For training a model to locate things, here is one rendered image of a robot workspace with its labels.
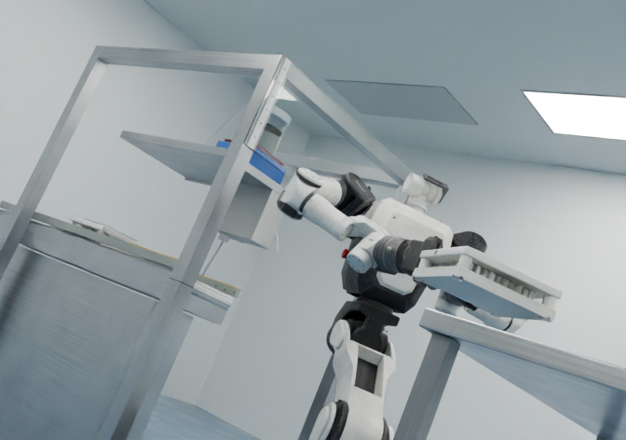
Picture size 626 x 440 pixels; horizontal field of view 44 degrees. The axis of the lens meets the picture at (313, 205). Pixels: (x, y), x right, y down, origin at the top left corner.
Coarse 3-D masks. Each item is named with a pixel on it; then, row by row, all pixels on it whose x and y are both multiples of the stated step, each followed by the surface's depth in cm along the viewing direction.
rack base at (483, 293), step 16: (416, 272) 183; (432, 272) 174; (448, 272) 166; (464, 272) 162; (448, 288) 180; (464, 288) 172; (480, 288) 164; (496, 288) 164; (480, 304) 183; (496, 304) 175; (512, 304) 166; (528, 304) 165
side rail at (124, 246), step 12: (0, 204) 348; (12, 204) 342; (36, 216) 327; (48, 216) 321; (72, 228) 308; (84, 228) 304; (96, 240) 296; (108, 240) 292; (132, 252) 281; (144, 252) 277; (168, 264) 267
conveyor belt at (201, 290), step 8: (40, 224) 326; (64, 232) 313; (88, 240) 302; (112, 248) 291; (136, 256) 281; (152, 264) 274; (200, 288) 268; (208, 288) 271; (200, 296) 270; (208, 296) 271; (216, 296) 274; (224, 296) 277; (216, 304) 276; (224, 304) 277
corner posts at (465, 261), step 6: (462, 258) 164; (468, 258) 163; (420, 264) 184; (426, 264) 184; (462, 264) 163; (468, 264) 163; (546, 300) 168; (552, 300) 167; (546, 306) 167; (552, 306) 167
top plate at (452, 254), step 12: (432, 252) 180; (444, 252) 173; (456, 252) 167; (468, 252) 163; (480, 252) 164; (480, 264) 166; (492, 264) 164; (504, 264) 165; (504, 276) 168; (516, 276) 165; (528, 276) 166; (528, 288) 170; (540, 288) 167; (552, 288) 167
